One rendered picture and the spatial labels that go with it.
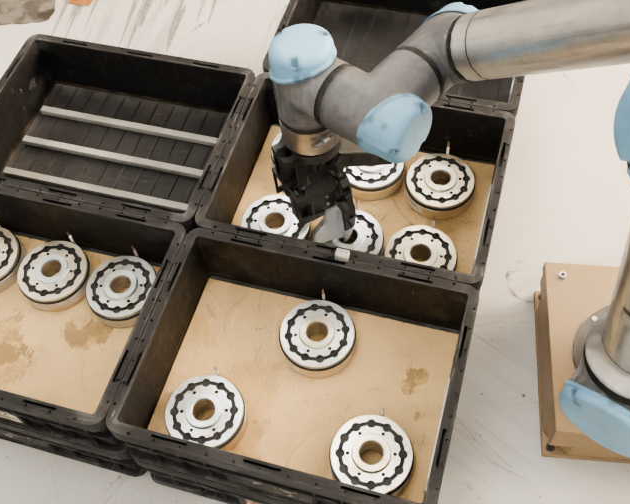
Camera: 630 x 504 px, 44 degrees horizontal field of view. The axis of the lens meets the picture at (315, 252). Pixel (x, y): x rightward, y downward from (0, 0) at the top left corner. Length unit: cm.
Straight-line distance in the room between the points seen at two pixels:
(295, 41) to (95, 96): 61
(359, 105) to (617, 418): 42
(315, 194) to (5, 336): 49
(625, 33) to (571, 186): 69
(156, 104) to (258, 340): 49
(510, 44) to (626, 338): 31
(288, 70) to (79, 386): 53
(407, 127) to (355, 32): 64
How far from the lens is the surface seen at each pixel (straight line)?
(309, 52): 88
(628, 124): 60
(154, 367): 105
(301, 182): 102
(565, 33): 80
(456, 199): 118
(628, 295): 77
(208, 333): 112
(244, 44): 165
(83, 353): 115
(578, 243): 136
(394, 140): 84
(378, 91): 86
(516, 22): 84
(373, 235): 114
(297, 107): 91
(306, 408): 106
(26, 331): 120
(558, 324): 116
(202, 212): 110
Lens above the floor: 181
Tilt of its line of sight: 58 degrees down
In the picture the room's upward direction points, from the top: 7 degrees counter-clockwise
